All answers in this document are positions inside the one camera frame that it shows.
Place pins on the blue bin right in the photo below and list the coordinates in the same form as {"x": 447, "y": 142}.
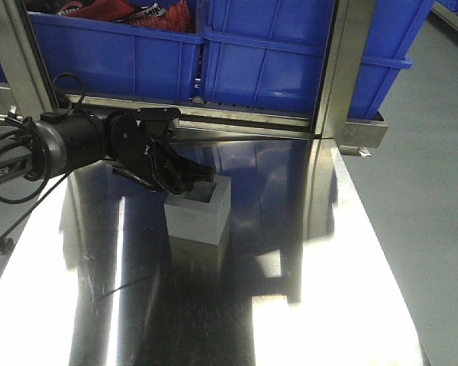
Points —
{"x": 394, "y": 27}

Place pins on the blue bin with packages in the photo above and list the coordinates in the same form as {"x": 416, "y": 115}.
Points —
{"x": 120, "y": 59}

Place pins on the red snack package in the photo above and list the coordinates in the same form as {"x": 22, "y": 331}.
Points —
{"x": 176, "y": 17}

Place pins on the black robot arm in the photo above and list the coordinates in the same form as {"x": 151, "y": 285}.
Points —
{"x": 54, "y": 145}

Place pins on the blue bin middle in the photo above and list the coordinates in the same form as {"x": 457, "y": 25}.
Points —
{"x": 265, "y": 54}

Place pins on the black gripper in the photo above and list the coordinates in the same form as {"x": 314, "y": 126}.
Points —
{"x": 138, "y": 151}

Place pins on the stainless steel rack frame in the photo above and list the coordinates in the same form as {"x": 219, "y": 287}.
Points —
{"x": 28, "y": 87}

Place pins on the gray hollow base block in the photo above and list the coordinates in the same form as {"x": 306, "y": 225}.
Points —
{"x": 200, "y": 214}

